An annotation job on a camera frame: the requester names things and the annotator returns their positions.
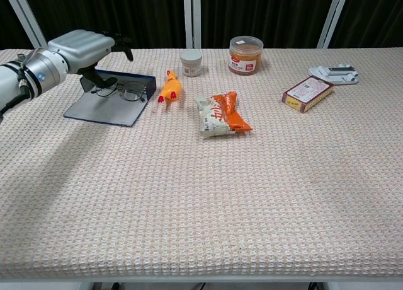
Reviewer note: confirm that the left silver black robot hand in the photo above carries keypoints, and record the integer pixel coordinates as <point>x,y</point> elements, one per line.
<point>78,47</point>

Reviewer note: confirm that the blue grey box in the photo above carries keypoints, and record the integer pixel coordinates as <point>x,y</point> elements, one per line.
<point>104,110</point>

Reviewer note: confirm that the small white plastic jar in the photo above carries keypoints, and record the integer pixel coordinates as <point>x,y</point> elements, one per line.
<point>191,64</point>

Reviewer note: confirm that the black curtain panel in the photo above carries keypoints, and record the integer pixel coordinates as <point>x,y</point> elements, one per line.
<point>267,12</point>
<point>374,15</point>
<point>126,9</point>
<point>12,31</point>

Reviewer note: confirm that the yellow rubber chicken toy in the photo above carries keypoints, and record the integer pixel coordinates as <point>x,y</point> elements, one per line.
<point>171,89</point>

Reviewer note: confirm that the orange white snack bag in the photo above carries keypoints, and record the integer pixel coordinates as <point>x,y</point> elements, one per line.
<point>220,116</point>

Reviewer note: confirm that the clear jar orange contents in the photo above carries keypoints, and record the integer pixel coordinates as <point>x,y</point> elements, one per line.
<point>245,58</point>

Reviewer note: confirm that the beige woven tablecloth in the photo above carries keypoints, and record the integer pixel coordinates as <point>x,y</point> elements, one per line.
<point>201,192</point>

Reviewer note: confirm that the dark red flat carton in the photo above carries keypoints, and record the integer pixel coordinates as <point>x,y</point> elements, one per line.
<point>307,93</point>

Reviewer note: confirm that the white plastic packaged gadget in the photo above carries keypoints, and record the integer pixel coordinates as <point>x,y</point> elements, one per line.
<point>333,75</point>

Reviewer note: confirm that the silver aluminium extrusion bar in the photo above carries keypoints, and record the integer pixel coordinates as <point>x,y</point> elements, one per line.
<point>192,19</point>
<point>25,15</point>
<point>332,19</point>

